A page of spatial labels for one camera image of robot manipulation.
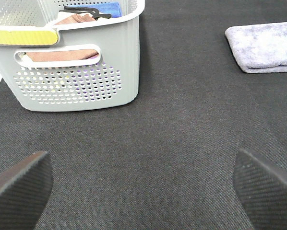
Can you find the black table mat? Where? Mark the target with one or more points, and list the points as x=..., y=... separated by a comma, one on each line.
x=165, y=160

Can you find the grey perforated laundry basket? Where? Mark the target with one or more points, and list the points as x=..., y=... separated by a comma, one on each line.
x=110, y=79

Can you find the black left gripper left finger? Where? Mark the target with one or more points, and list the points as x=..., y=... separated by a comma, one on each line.
x=25, y=189

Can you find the blue towel in basket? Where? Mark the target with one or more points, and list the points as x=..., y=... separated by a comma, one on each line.
x=112, y=8

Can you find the lavender towel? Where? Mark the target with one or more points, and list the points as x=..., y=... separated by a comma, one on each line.
x=259, y=48

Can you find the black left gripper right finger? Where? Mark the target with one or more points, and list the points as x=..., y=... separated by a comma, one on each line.
x=261, y=187

